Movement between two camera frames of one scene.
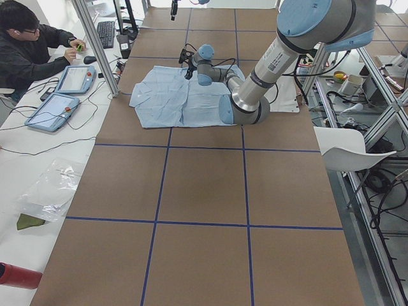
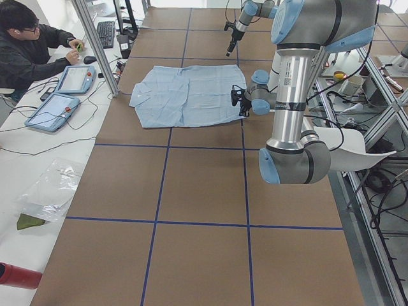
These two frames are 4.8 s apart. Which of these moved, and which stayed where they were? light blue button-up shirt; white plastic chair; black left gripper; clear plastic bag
Moved: black left gripper
Stayed: clear plastic bag; white plastic chair; light blue button-up shirt
